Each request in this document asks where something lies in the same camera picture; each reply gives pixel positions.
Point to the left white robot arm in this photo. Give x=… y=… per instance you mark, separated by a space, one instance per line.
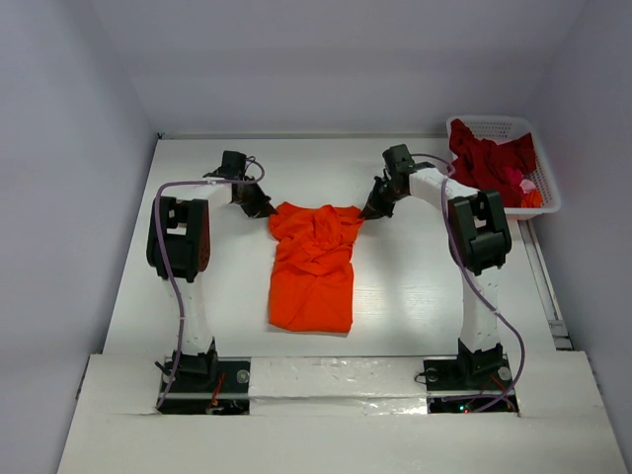
x=178 y=249

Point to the orange t shirt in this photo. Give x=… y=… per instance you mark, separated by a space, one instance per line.
x=312 y=281

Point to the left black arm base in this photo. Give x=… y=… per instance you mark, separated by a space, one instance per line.
x=227 y=395

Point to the small orange cloth in basket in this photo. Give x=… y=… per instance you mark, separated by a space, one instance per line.
x=533 y=199

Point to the white plastic basket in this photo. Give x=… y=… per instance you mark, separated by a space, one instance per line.
x=503 y=129

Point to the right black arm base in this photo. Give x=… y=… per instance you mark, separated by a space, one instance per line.
x=451 y=392

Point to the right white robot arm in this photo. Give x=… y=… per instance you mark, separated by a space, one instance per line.
x=479 y=238

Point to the dark red t shirt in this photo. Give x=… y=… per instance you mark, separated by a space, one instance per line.
x=481 y=163

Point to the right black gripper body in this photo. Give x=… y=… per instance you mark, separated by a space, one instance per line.
x=383 y=191

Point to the pink cloth in basket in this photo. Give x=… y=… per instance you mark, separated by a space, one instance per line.
x=518 y=182

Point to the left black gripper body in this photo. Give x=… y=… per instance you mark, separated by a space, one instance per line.
x=254 y=201

